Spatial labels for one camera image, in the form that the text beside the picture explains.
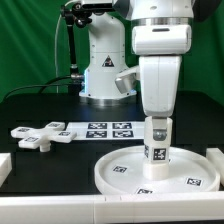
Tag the white round table top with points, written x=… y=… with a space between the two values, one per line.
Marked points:
x=121 y=172

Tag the white fence block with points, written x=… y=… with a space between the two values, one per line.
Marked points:
x=5 y=166
x=216 y=157

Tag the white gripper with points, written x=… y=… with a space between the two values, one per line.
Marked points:
x=158 y=77

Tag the white cross-shaped table base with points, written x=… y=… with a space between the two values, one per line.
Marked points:
x=32 y=138

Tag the white right fence block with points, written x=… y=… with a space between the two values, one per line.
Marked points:
x=216 y=157

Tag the white front fence rail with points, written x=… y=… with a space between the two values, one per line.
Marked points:
x=112 y=209

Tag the white left fence block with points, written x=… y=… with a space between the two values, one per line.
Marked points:
x=5 y=166

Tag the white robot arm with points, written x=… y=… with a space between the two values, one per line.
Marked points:
x=140 y=40

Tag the white marker tag sheet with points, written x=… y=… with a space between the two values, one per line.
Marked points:
x=107 y=130

